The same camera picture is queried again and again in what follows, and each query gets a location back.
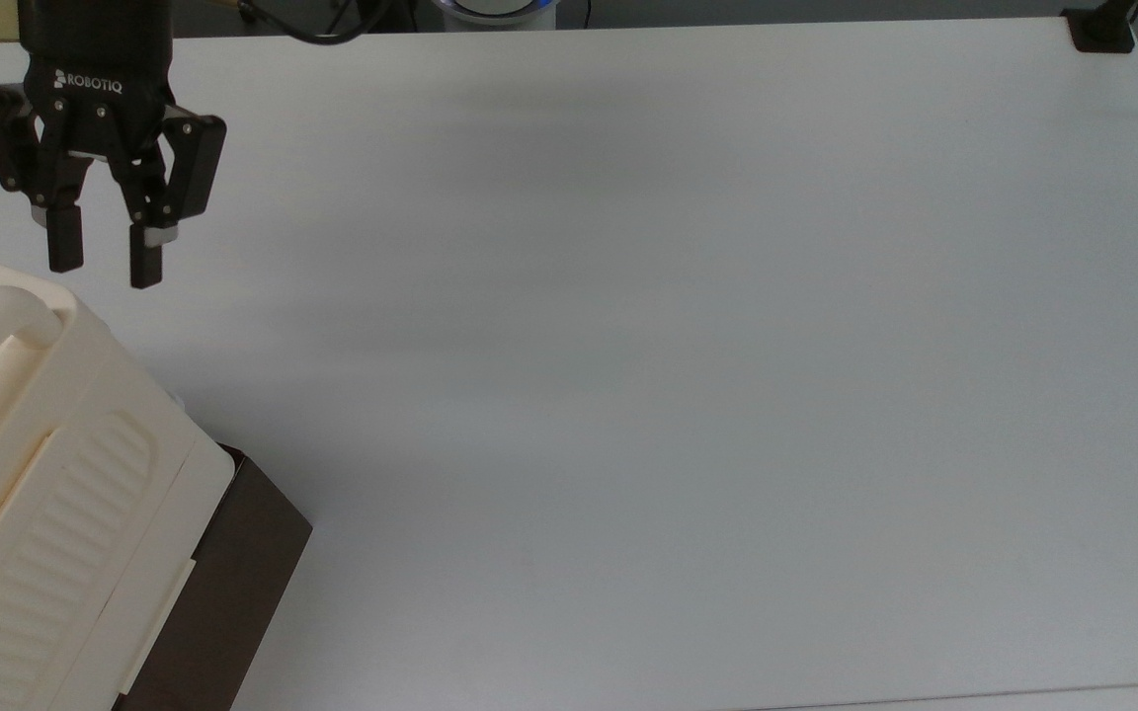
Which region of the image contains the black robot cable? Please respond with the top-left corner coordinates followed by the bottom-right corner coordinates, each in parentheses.
top-left (237, 0), bottom-right (394, 46)

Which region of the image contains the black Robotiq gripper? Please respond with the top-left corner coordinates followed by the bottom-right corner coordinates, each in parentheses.
top-left (0, 0), bottom-right (227, 289)

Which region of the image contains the cream plastic cabinet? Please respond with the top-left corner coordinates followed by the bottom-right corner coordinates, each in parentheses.
top-left (0, 245), bottom-right (237, 711)

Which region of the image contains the dark brown drawer box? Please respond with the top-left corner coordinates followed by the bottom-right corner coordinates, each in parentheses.
top-left (113, 444), bottom-right (314, 711)

